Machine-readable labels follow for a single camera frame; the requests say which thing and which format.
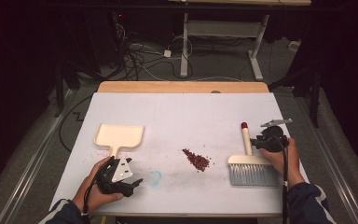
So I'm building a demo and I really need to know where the left hand-held gripper cable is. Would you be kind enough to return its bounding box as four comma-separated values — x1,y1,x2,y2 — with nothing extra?
81,167,107,224

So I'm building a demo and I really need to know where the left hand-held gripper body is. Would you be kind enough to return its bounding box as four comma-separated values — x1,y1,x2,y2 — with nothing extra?
95,156,135,198

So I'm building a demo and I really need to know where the scatter of red beans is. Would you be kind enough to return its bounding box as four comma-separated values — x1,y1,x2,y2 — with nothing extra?
182,147,213,174

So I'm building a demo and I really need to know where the wooden table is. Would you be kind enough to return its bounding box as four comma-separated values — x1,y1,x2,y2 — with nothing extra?
89,80,282,218

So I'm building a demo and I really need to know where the hand-held gripper cable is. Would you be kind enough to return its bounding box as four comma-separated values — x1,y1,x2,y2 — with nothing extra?
279,135,291,224
81,167,107,224

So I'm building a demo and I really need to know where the cream hand brush red tip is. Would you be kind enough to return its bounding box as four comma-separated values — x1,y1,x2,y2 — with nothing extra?
227,121,280,188

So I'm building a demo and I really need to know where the tangle of floor cables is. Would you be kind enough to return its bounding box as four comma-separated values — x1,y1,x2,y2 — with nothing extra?
114,22,195,82

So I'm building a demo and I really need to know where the metal floor rail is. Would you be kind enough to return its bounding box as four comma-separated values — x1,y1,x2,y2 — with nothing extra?
295,99,358,224
0,89,76,224

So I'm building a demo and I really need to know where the white-framed desk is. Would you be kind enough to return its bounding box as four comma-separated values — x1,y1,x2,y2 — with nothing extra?
167,0,312,82

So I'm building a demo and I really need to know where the cream plastic dustpan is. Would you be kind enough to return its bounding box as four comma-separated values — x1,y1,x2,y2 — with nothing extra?
93,123,145,159

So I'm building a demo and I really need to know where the person's left hand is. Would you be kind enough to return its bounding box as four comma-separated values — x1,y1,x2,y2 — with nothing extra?
72,156,124,215

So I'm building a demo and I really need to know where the white table mat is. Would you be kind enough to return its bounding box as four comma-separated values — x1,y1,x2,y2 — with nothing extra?
49,91,310,216

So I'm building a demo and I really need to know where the black floor cable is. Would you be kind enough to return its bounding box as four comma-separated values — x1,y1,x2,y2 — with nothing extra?
58,94,93,154

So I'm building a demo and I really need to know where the black metal stand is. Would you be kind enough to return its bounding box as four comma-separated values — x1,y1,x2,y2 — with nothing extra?
53,62,82,119
268,62,322,129

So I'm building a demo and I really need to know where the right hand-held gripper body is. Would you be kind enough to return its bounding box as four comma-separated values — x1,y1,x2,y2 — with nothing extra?
258,118,294,154

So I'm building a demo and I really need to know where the right hand-held gripper cable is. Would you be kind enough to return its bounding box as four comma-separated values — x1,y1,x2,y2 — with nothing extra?
279,135,291,224

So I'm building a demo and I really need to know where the person's right hand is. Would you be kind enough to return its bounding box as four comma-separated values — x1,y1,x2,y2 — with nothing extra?
258,137,306,188

